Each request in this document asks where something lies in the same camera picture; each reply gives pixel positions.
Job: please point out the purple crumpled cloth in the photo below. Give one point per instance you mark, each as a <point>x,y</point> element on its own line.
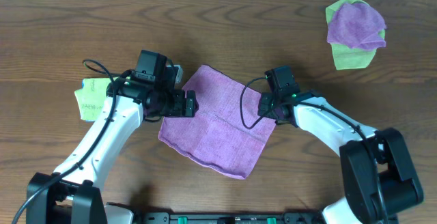
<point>357,25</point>

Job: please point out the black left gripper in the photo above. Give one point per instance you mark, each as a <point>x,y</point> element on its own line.
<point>188,103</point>

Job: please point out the light green cloth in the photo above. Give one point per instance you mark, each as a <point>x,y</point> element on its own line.
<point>348,58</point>

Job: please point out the pink microfiber cloth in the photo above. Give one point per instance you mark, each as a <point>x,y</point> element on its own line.
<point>225,134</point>

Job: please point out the folded green cloth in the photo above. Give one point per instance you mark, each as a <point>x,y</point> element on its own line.
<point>91,98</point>

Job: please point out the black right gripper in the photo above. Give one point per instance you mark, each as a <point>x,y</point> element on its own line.
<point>263,109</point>

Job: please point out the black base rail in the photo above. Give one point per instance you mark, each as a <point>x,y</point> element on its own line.
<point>167,218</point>

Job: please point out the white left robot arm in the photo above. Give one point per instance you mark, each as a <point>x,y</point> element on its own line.
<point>73,192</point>

